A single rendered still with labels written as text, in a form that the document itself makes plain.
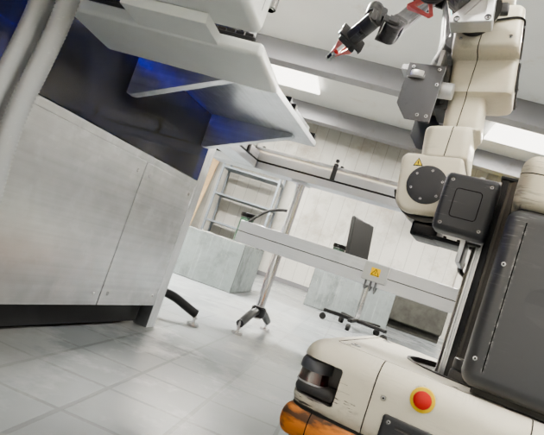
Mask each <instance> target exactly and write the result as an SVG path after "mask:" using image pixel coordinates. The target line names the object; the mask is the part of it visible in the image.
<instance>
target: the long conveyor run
mask: <svg viewBox="0 0 544 435"><path fill-rule="evenodd" d="M256 148H257V149H258V150H259V151H260V154H259V156H258V159H257V162H256V166H255V167H251V166H248V165H244V164H241V163H238V162H235V161H234V160H232V159H231V158H230V157H228V156H227V155H226V154H224V153H223V152H221V151H220V150H219V149H216V152H215V154H214V156H213V158H214V159H216V160H217V161H220V162H223V163H226V164H230V165H233V166H236V167H241V168H245V169H248V170H251V171H254V172H258V173H263V174H267V175H269V176H273V177H276V178H279V179H282V180H288V181H291V182H293V181H292V179H294V180H299V181H302V182H306V183H307V184H308V185H310V187H312V188H316V189H319V190H322V191H325V192H330V193H334V194H337V195H340V196H344V197H347V198H350V199H355V200H358V201H362V202H364V203H368V204H372V205H377V206H380V207H383V208H386V209H390V210H393V211H399V212H401V213H403V212H402V211H401V209H400V208H399V206H398V205H397V203H396V201H395V192H394V190H395V189H397V184H398V183H397V182H394V181H391V180H385V179H381V178H377V177H375V176H371V175H368V174H364V173H358V172H355V171H351V170H348V169H345V168H344V167H338V166H339V164H338V163H340V160H336V162H337V163H335V164H334V166H332V165H328V164H325V163H321V162H318V161H312V160H309V159H305V158H301V157H299V156H295V155H291V154H285V153H282V152H279V151H275V150H272V149H268V148H266V147H265V146H262V147H259V146H256Z"/></svg>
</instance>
